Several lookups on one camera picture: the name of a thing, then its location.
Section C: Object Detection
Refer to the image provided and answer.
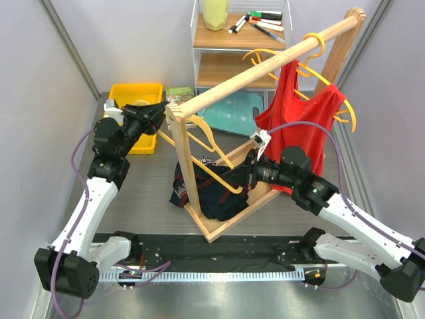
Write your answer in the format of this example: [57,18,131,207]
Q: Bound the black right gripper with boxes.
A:
[224,147,298,189]

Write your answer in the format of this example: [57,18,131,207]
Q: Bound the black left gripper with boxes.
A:
[116,102,170,158]

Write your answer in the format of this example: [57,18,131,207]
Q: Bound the light yellow plastic hanger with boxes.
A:
[155,114,249,195]

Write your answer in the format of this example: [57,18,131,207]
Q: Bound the navy blue tank top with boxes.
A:
[169,162,248,221]

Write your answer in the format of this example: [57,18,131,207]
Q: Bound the red tank top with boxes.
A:
[255,60,346,176]

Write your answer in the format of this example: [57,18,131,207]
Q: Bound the orange yellow plastic hanger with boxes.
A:
[242,33,357,132]

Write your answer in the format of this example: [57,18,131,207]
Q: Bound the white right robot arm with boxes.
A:
[223,147,424,302]

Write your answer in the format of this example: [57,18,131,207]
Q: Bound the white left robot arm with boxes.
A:
[34,99,166,300]

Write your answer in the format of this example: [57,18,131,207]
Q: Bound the green picture book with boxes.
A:
[165,86,195,105]

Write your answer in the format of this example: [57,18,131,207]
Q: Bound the yellow plastic bin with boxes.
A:
[108,83,163,155]

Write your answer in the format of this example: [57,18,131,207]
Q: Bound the teal cutting board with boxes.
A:
[197,90,264,136]

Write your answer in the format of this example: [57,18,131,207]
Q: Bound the black white marker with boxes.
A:
[228,15,246,34]
[237,14,250,33]

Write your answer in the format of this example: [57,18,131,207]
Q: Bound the pale green vase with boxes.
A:
[203,0,229,31]

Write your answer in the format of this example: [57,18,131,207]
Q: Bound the blue grey pen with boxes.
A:
[251,23,286,44]

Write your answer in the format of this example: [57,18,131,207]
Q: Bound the orange capped marker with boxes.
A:
[250,20,284,32]

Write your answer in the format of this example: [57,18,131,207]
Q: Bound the red capped marker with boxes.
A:
[250,17,282,26]

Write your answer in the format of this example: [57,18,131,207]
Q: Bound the green capped marker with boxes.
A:
[248,11,282,21]

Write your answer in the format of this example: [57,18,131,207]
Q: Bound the wooden clothes rack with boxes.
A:
[166,7,366,243]

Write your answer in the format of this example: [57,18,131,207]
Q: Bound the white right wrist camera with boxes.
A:
[250,129,272,160]

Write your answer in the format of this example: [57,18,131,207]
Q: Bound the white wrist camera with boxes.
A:
[250,129,272,160]
[104,98,122,117]

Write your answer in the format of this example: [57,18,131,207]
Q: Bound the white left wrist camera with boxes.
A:
[104,98,122,117]

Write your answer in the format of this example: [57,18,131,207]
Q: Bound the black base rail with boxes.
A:
[118,234,324,273]

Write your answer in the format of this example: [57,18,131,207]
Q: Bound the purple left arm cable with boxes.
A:
[51,128,97,319]

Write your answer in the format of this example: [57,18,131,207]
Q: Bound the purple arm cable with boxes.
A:
[268,121,425,260]
[51,128,97,319]

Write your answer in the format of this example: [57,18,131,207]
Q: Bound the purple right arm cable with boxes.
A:
[268,121,425,260]

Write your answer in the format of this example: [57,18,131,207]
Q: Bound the white wire shelf unit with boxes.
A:
[190,1,293,93]

